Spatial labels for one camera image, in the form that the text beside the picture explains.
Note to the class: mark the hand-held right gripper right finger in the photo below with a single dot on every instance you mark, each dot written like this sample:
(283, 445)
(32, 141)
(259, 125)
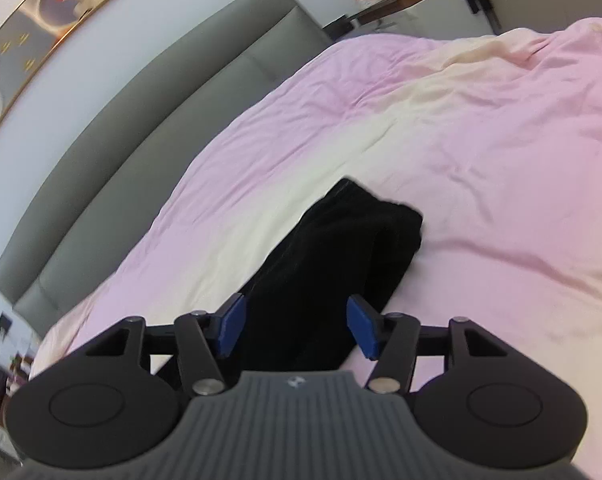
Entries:
(362, 327)

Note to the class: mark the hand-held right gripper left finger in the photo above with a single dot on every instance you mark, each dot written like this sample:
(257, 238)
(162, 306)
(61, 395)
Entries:
(229, 326)

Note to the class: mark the black pants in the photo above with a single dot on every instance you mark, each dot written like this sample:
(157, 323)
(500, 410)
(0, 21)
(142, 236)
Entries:
(321, 270)

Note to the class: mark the pink and cream bed cover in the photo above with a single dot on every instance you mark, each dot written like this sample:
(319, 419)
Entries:
(456, 170)

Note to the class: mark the grey padded headboard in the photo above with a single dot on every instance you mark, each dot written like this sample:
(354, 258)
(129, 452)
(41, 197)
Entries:
(146, 130)

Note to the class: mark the white cabinet with wooden top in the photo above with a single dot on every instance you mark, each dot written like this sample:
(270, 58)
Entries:
(431, 10)

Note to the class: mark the black wall panel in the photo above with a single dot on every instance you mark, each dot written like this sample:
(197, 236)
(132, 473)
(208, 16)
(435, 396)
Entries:
(4, 323)

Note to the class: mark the framed wall painting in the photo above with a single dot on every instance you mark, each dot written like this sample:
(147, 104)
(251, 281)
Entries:
(36, 25)

